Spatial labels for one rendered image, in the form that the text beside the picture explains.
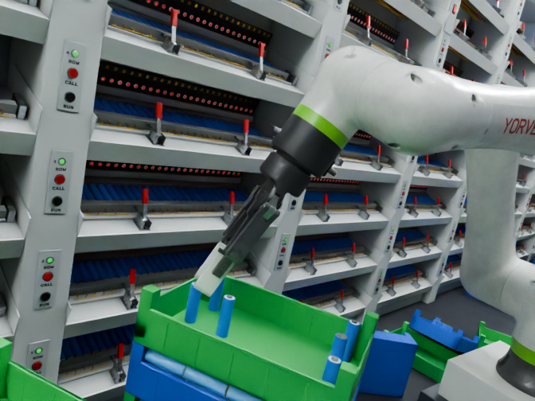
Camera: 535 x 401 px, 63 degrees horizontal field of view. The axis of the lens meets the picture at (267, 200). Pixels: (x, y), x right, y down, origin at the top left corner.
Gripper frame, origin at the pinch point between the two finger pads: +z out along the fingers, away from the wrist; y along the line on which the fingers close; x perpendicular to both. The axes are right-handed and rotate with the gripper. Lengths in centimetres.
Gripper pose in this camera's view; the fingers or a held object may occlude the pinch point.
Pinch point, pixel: (214, 269)
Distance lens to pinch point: 69.0
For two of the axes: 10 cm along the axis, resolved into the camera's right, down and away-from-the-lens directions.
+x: -7.9, -5.6, -2.4
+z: -6.0, 8.0, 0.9
